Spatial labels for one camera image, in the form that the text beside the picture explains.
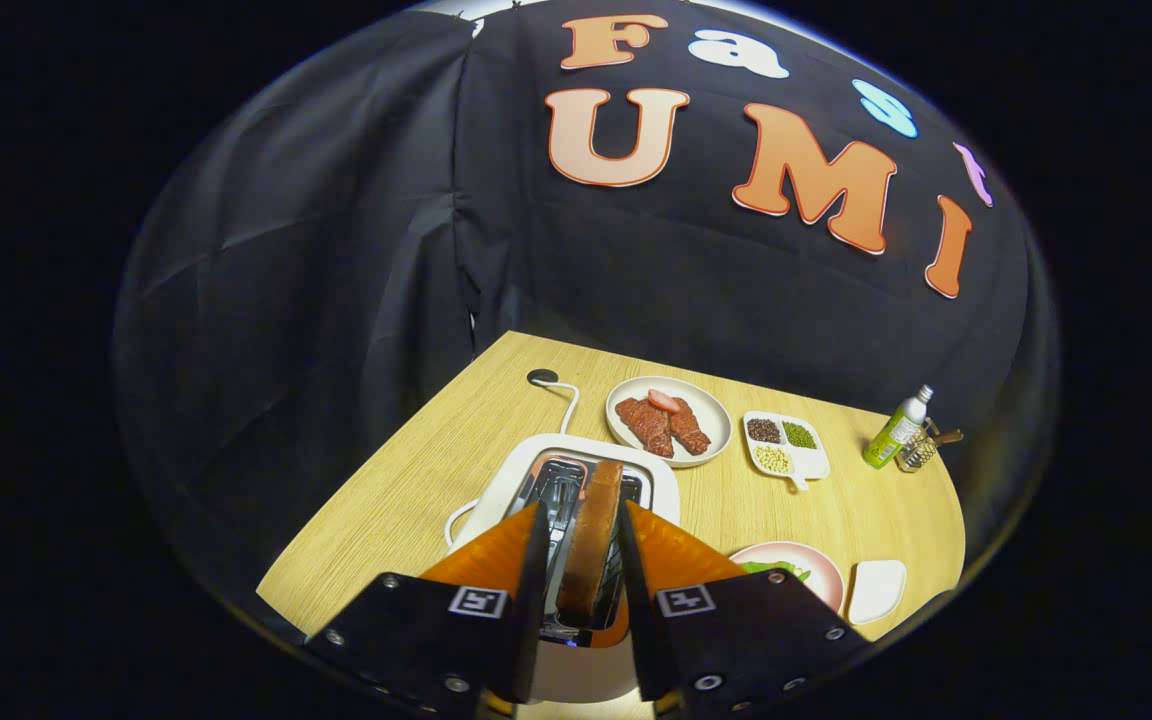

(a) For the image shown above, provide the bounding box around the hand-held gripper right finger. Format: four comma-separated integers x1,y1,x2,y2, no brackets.
619,500,872,716

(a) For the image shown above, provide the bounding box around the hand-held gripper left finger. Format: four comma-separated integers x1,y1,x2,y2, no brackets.
304,500,549,720

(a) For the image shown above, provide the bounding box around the toasted bread slice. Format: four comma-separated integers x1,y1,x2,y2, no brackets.
556,459,625,626

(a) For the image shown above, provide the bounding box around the white toaster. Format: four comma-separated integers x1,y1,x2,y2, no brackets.
448,433,682,706

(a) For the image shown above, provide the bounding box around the brown meat piece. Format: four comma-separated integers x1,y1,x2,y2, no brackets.
615,397,675,459
666,398,712,457

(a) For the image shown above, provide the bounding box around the pink round plate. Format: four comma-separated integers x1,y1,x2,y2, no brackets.
729,541,846,614

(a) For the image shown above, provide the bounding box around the beige round plate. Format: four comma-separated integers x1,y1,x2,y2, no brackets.
605,376,734,469

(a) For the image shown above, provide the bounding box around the white divided dish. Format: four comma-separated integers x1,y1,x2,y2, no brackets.
742,410,831,492

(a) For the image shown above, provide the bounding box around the small white square plate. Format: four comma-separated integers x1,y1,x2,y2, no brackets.
847,559,908,626

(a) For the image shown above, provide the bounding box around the silver green drink bottle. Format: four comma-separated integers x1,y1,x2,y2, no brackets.
862,385,935,470

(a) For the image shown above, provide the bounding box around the black backdrop cloth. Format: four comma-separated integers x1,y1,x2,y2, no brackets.
114,0,1062,621

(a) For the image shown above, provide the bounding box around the white toaster cable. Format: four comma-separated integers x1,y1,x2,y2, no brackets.
443,378,582,551

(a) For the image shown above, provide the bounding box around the metal wire basket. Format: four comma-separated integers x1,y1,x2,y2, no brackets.
894,420,942,473

